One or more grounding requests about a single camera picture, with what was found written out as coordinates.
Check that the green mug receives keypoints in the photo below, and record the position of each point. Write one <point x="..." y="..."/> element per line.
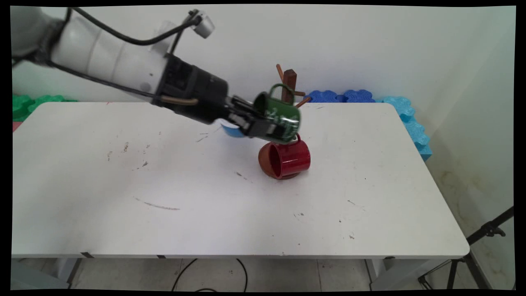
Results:
<point x="279" y="113"/>

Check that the dark blue foam mat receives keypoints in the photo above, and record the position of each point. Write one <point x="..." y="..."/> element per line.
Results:
<point x="359" y="95"/>
<point x="324" y="97"/>

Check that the brown wooden mug tree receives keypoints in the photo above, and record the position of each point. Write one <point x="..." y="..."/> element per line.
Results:
<point x="289" y="80"/>

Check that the green foam mat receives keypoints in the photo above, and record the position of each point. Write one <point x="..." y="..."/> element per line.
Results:
<point x="51" y="99"/>
<point x="20" y="107"/>

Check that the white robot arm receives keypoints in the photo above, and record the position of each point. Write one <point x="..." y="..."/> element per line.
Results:
<point x="102" y="53"/>

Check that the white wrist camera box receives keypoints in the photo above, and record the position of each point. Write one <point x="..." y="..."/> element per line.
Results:
<point x="204" y="25"/>

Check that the black tripod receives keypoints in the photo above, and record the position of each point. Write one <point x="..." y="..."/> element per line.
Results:
<point x="489" y="228"/>

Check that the red foam mat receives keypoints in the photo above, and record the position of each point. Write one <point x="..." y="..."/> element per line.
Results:
<point x="15" y="126"/>

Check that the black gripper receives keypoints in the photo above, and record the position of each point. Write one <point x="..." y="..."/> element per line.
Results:
<point x="197" y="92"/>

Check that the light blue foam mat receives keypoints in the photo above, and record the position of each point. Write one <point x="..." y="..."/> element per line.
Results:
<point x="413" y="127"/>

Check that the white and blue bowl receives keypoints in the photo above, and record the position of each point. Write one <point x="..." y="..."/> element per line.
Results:
<point x="232" y="131"/>

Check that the red mug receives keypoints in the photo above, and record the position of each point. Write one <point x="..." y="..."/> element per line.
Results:
<point x="294" y="158"/>

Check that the white table leg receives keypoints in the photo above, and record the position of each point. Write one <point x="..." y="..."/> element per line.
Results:
<point x="380" y="273"/>
<point x="68" y="269"/>

